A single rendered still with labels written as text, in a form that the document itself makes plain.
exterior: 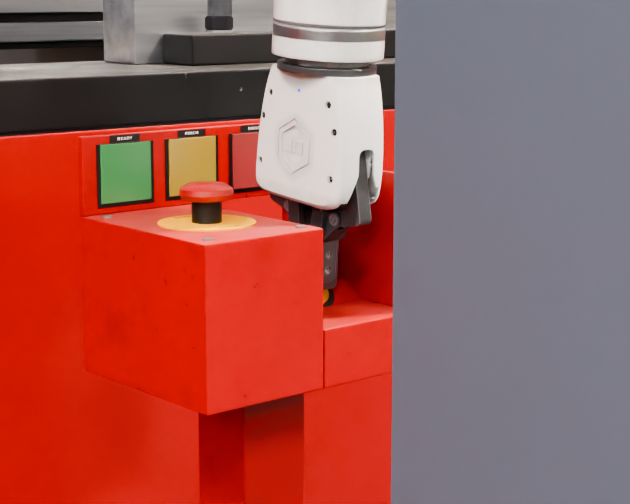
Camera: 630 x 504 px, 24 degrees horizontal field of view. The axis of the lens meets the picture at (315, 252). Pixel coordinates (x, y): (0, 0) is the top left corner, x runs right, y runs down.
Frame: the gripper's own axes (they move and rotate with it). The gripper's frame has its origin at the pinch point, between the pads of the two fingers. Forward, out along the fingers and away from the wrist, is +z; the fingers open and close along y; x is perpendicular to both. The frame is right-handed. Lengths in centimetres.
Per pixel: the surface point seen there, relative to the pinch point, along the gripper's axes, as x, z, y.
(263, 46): 17.8, -12.6, -30.2
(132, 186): -10.8, -5.2, -9.4
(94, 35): 18, -10, -62
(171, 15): 10.9, -15.2, -36.1
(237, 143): -0.7, -7.8, -9.6
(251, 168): 0.7, -5.7, -9.4
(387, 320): 1.7, 3.1, 6.6
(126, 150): -11.3, -8.0, -9.6
